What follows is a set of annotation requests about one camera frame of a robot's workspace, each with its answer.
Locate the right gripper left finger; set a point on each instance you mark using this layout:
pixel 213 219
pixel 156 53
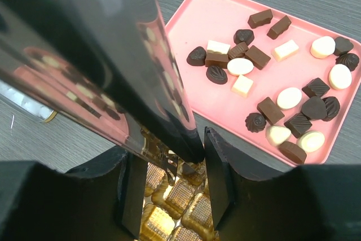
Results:
pixel 101 199

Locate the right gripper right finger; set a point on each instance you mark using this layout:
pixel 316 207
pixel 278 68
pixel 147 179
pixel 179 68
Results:
pixel 251 201

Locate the gold chocolate box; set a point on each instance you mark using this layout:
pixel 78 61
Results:
pixel 181 211

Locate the pink tray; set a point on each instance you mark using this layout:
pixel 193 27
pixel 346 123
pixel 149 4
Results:
pixel 196 22

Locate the metal tongs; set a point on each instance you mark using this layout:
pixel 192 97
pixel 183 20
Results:
pixel 105 64

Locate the silver box lid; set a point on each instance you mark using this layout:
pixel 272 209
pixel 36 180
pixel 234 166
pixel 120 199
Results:
pixel 26 105

